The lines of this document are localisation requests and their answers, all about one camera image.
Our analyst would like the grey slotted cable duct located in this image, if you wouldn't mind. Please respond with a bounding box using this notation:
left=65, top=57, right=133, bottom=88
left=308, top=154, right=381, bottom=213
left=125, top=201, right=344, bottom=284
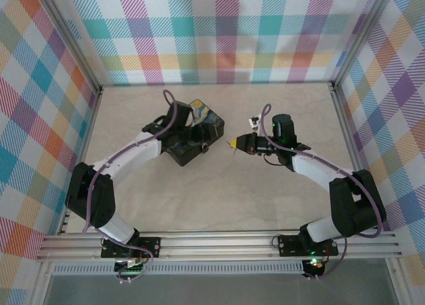
left=52, top=263, right=305, bottom=276

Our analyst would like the aluminium side rail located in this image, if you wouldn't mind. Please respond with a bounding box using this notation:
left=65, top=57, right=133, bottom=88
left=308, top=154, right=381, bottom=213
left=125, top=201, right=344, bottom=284
left=330, top=84, right=381, bottom=231
left=56, top=87, right=104, bottom=235

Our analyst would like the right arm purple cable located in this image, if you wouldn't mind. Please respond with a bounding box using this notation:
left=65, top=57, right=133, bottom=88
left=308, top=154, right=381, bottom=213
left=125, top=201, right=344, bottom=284
left=258, top=103, right=383, bottom=281

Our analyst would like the aluminium mounting rail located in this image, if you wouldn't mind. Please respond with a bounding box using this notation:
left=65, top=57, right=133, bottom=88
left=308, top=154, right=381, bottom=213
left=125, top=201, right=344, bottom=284
left=36, top=231, right=404, bottom=262

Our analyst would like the aluminium frame post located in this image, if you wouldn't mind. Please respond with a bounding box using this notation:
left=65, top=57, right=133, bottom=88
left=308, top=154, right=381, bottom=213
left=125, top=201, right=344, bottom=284
left=331, top=0, right=396, bottom=88
left=33, top=0, right=103, bottom=95

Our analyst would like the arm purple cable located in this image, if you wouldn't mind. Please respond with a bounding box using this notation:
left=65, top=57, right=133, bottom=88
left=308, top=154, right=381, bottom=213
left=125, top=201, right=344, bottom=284
left=258, top=103, right=383, bottom=281
left=82, top=90, right=177, bottom=284

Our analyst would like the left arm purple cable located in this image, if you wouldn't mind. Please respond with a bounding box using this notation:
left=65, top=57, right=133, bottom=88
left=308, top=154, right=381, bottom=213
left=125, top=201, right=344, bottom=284
left=82, top=90, right=177, bottom=284

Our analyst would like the black box with starry painting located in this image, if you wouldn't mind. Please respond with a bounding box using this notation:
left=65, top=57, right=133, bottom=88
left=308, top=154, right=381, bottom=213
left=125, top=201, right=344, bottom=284
left=161, top=98, right=226, bottom=167

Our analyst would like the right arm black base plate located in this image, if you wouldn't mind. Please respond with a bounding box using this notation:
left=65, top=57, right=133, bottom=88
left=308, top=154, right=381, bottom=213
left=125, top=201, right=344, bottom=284
left=277, top=233, right=339, bottom=257

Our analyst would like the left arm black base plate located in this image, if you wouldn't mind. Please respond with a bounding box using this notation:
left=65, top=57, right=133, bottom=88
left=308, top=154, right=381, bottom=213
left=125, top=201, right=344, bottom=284
left=101, top=237, right=161, bottom=260

